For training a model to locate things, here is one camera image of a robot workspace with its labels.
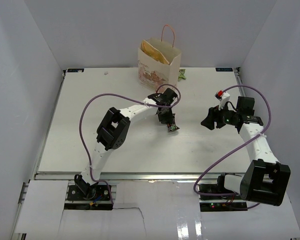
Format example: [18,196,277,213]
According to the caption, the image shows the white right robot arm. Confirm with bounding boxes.
[201,91,291,206]

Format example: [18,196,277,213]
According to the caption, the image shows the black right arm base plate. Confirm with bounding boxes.
[195,183,248,213]

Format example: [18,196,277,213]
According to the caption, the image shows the yellow chips bag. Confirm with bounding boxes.
[140,40,170,65]

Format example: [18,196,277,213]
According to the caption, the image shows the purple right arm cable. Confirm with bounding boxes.
[192,84,272,210]

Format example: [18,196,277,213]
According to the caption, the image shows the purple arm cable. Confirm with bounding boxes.
[79,84,182,208]
[192,84,272,210]

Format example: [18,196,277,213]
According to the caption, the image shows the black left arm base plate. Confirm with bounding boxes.
[64,184,113,210]

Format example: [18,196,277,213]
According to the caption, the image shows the purple candy packet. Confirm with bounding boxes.
[167,123,180,132]

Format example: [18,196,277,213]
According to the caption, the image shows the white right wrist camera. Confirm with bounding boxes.
[215,90,231,110]

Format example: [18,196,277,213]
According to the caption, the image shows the green snack packet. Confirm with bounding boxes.
[178,68,187,81]

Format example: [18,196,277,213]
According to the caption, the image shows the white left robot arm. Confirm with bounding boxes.
[74,84,181,200]

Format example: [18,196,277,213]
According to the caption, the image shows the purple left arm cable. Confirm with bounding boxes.
[79,84,182,208]

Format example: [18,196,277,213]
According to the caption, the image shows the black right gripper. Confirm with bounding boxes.
[201,101,240,131]

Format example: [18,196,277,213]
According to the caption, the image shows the cream paper bag orange handles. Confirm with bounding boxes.
[137,24,182,93]

